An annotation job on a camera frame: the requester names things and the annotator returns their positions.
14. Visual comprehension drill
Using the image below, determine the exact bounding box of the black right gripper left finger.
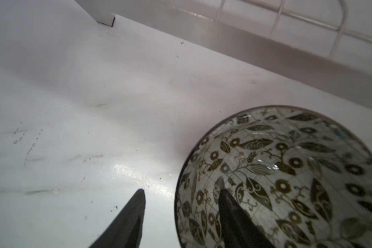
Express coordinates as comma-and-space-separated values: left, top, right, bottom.
90, 189, 146, 248

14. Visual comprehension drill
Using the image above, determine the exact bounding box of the steel two-tier dish rack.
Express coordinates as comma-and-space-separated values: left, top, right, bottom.
78, 1, 372, 109

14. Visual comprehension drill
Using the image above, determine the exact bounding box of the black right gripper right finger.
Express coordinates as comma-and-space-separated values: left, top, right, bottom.
219, 189, 274, 248

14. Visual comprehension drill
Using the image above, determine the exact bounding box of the dark speckled pattern bowl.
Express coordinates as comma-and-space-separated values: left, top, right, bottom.
175, 105, 372, 248

